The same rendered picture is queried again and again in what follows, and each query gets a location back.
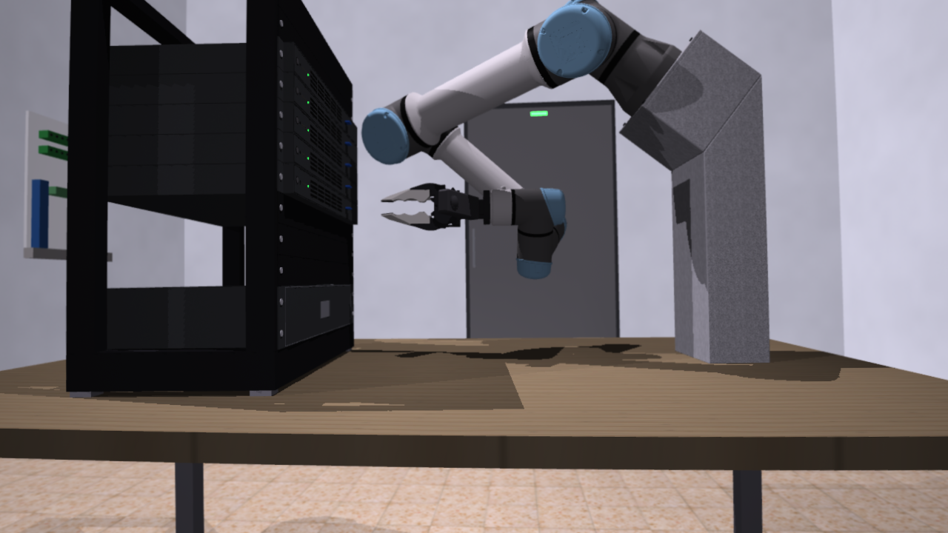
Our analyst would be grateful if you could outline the black server rack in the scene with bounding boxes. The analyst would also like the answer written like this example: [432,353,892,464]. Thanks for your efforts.
[66,0,358,398]

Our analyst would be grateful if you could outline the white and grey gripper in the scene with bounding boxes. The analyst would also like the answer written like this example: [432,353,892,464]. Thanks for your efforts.
[381,183,490,231]

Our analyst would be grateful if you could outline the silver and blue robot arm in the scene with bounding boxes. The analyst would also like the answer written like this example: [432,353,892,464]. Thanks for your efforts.
[361,0,682,279]

